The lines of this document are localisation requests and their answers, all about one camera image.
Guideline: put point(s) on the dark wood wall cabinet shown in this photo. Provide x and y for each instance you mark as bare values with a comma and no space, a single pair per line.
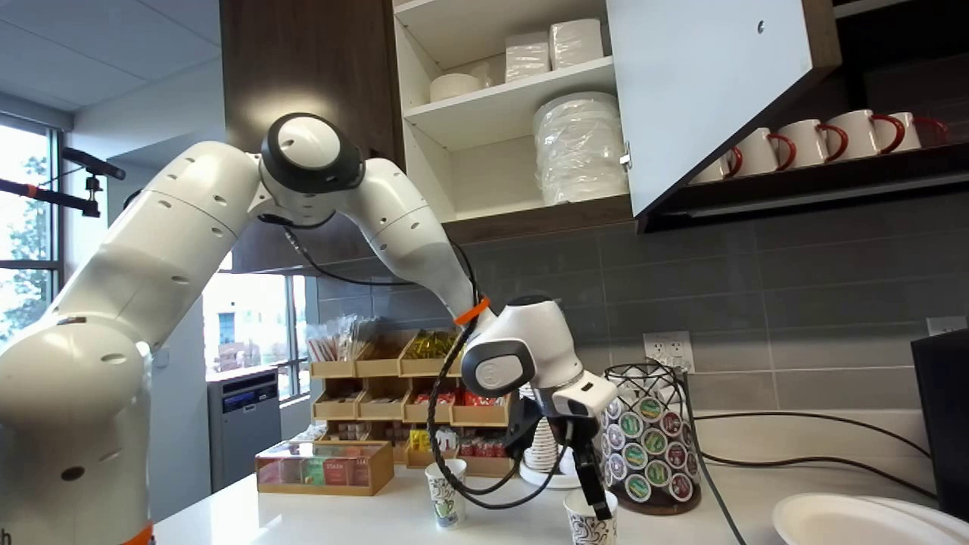
305,63

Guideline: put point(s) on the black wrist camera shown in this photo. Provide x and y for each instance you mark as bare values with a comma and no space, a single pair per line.
524,426

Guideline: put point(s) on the window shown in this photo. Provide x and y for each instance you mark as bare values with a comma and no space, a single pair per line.
243,321

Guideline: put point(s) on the tiered wooden condiment organizer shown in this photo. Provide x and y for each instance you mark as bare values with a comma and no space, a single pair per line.
365,399

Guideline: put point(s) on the white open cabinet door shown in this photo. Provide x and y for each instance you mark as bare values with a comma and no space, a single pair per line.
706,93

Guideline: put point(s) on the white plate on counter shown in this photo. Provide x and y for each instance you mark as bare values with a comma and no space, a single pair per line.
849,523

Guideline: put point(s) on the round white tray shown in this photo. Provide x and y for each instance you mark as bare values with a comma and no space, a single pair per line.
549,480

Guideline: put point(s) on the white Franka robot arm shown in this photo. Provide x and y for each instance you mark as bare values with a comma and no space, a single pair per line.
184,231

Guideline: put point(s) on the wrapped stack of white plates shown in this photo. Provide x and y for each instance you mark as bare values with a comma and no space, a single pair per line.
576,147

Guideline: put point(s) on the white wall outlet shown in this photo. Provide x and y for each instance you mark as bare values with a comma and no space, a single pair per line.
947,325
666,353

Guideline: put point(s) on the metal door hinge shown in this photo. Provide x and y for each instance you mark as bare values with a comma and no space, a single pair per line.
624,158

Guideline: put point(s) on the wooden tea box clear lid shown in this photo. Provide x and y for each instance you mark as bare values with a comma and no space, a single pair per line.
322,470

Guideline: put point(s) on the white napkin stack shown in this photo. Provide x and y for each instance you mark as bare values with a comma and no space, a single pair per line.
528,57
576,45

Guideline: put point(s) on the dark open wall shelf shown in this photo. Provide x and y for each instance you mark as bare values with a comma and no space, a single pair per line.
807,191

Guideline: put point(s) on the black coffee machine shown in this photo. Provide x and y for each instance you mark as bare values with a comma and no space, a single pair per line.
947,426

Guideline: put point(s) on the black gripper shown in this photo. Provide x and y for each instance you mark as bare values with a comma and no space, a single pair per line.
572,427

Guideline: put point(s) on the black camera stand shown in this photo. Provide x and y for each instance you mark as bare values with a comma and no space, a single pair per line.
62,198

